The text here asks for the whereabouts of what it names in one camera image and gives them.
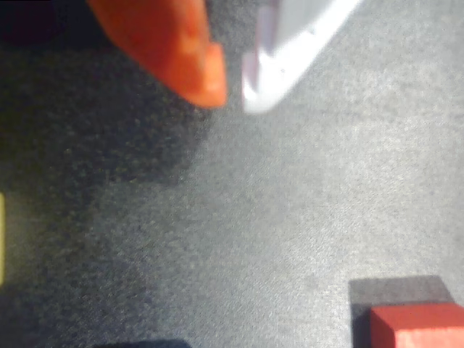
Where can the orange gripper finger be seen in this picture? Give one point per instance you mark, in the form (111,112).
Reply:
(174,43)

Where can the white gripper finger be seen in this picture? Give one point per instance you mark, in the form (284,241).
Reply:
(290,43)

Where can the yellow cube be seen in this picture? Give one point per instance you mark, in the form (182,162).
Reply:
(1,235)

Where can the blue cube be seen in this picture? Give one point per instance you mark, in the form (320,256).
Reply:
(145,344)

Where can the red cube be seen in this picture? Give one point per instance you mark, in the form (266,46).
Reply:
(427,326)

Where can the black table mat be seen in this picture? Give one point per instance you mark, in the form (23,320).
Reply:
(253,217)

